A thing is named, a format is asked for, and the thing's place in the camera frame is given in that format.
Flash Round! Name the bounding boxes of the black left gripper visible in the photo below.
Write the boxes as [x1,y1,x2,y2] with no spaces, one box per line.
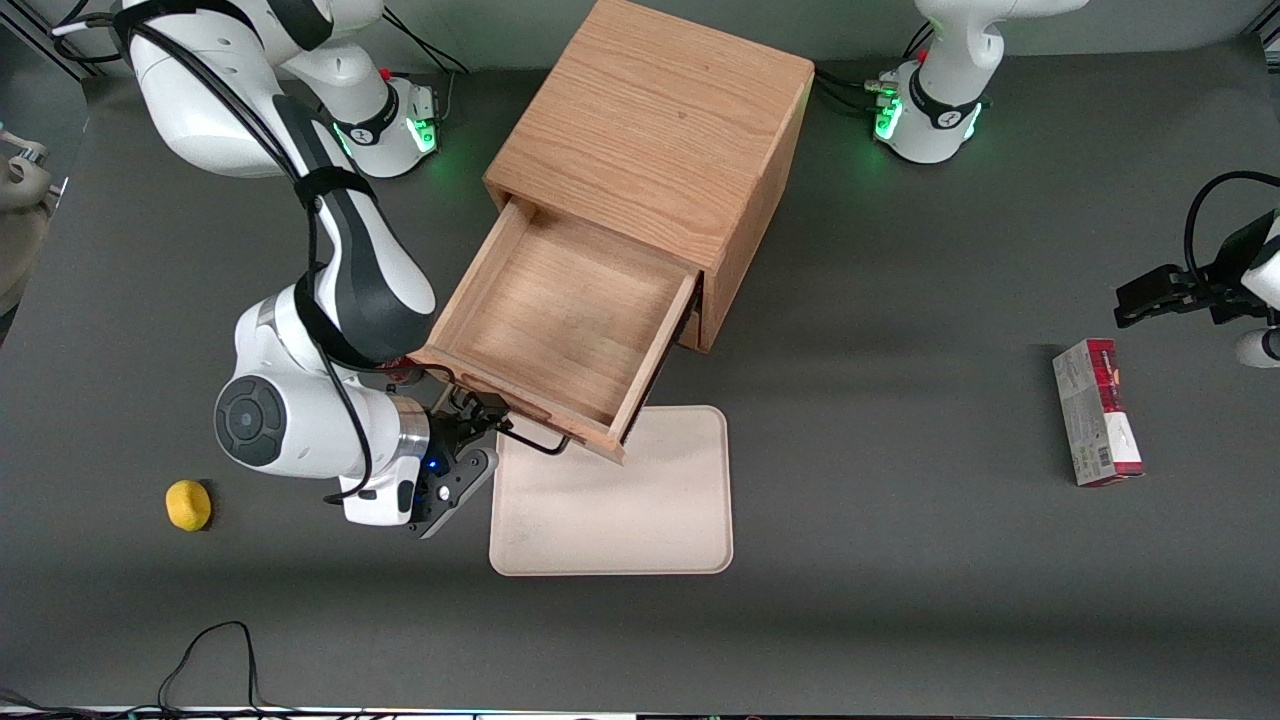
[1114,209,1278,330]

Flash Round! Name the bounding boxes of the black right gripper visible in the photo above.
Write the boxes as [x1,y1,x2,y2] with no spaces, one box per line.
[426,389,518,483]

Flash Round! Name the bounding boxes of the black metal drawer handle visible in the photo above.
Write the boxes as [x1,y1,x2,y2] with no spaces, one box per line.
[496,424,572,458]

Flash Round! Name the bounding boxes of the wooden two-drawer cabinet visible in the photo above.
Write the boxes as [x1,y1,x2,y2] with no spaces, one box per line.
[483,0,817,354]

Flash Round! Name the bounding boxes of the grey and red carton box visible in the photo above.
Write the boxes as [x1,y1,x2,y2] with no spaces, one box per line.
[1051,338,1146,489]

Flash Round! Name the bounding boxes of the beige rectangular tray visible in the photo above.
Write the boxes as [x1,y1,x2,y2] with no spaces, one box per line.
[489,405,734,577]

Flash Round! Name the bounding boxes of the yellow lemon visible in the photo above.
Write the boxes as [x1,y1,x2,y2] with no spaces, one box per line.
[165,479,213,533]

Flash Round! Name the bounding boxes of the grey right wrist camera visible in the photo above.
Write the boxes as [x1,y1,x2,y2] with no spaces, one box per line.
[407,447,501,542]

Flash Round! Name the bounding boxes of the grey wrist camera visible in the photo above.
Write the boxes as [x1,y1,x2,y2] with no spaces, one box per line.
[407,447,501,542]
[1233,327,1280,370]

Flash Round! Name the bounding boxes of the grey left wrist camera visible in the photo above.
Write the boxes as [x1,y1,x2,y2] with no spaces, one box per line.
[1233,327,1280,370]

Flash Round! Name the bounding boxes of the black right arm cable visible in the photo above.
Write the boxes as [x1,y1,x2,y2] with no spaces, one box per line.
[50,0,377,503]

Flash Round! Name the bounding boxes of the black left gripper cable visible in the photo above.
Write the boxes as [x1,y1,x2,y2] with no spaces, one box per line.
[1184,170,1280,287]

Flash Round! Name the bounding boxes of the thin black looped table cable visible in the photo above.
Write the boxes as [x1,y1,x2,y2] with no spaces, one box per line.
[0,620,301,720]

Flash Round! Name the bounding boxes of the black right base cables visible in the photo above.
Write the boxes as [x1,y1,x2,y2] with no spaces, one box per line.
[377,8,474,127]

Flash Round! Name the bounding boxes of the black base cables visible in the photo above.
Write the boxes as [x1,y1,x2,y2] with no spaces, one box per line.
[814,20,937,117]
[377,8,474,127]

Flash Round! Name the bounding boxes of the black left base cables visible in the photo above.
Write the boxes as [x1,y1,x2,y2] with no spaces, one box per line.
[814,20,937,117]

